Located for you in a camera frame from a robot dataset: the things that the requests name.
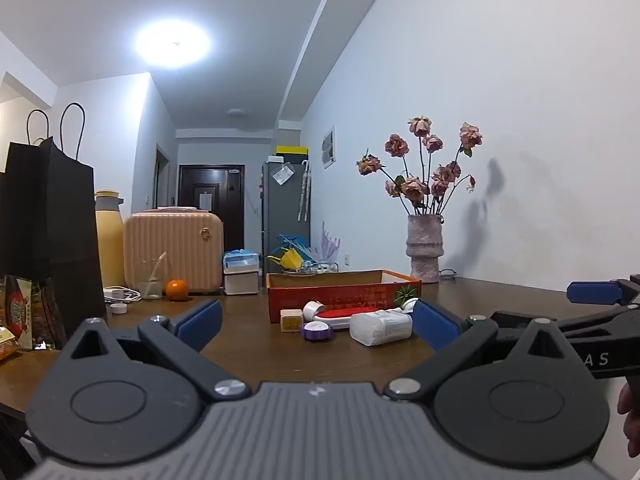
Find purple decorative plant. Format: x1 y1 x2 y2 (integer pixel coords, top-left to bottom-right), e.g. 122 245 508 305
320 221 343 263

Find pink ribbed suitcase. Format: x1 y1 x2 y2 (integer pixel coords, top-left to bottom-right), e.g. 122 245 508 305
123 206 225 295

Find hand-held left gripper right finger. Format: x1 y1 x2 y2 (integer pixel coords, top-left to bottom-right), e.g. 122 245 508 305
382 299 576 403

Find side door frame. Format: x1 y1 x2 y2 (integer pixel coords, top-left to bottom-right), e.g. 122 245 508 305
154 144 171 209

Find flat red gold snack packet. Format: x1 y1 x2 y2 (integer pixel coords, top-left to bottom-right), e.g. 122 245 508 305
0 325 21 362

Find white tissue pack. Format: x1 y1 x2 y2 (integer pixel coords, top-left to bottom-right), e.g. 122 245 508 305
349 308 414 347

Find white storage box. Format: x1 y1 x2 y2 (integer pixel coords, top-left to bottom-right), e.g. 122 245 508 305
223 269 261 295

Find hanging folded umbrella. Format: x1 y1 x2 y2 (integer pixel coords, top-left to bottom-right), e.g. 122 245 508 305
298 160 312 222

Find yellow watering can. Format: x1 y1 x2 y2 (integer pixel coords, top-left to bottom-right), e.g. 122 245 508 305
266 249 304 272

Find grey refrigerator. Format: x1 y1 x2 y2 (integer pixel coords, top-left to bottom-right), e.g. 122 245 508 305
261 161 312 261

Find snack packets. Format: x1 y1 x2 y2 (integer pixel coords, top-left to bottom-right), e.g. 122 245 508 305
0 275 66 351

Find framed wall picture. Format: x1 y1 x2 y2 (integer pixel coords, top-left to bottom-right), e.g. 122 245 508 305
321 126 337 169

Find red orange cardboard box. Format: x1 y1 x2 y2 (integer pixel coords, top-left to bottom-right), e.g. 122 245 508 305
265 269 423 323

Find glass cup with straw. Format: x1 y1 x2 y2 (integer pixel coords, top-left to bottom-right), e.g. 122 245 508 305
134 251 168 301

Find pink textured vase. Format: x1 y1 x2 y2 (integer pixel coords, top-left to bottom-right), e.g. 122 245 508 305
406 214 445 284

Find black paper bag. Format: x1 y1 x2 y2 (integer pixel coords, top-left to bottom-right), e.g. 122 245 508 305
0 102 108 348

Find bright round ceiling light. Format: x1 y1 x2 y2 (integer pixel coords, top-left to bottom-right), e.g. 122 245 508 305
134 19 211 71

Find purple round container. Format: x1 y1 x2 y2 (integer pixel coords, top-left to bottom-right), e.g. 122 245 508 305
300 321 333 343

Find person's right hand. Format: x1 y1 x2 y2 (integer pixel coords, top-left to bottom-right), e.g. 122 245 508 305
618 385 640 453

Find dark brown door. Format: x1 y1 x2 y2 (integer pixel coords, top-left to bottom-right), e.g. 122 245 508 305
178 164 246 253

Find white charger with cable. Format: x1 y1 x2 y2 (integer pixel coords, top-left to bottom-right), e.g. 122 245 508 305
103 286 143 305

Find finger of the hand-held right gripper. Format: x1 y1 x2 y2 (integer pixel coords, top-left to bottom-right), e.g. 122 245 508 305
567 274 640 307
490 310 536 332

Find dried pink rose bouquet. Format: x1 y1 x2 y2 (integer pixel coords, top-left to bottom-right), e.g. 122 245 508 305
356 116 484 217

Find red case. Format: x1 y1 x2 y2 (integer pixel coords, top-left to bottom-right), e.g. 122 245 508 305
312 305 401 331

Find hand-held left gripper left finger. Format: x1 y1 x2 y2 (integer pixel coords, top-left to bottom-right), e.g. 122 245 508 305
59 299 252 403

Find yellow thermos bottle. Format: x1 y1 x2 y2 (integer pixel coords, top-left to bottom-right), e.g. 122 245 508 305
95 190 126 288

